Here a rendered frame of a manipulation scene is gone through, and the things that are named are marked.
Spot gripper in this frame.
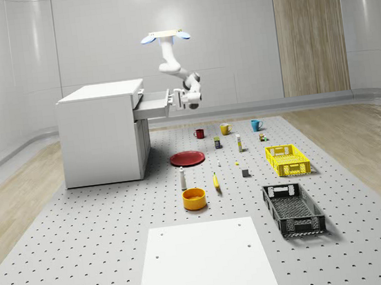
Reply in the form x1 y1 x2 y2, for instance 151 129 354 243
168 87 188 112

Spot white drawer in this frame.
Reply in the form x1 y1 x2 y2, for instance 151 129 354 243
130 88 177 122

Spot yellow mug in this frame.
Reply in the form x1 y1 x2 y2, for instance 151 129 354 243
218 121 235 137

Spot red plate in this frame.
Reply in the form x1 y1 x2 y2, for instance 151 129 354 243
168 148 208 170

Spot blue mug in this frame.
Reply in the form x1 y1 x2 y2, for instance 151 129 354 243
250 118 266 133

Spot tall white bottle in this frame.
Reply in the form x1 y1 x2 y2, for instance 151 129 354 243
177 166 188 191

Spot white cabinet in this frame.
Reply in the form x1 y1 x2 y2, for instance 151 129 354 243
53 77 157 190

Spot banana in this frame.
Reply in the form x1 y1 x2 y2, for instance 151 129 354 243
212 171 224 195

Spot yellow bowl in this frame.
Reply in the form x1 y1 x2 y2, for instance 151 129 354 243
180 186 208 213

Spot yellow basket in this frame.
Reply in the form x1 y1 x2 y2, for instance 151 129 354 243
264 141 313 179

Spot white board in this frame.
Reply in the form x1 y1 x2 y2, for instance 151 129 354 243
126 213 283 285

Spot dark grey basket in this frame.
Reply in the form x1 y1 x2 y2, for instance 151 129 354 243
261 179 329 242

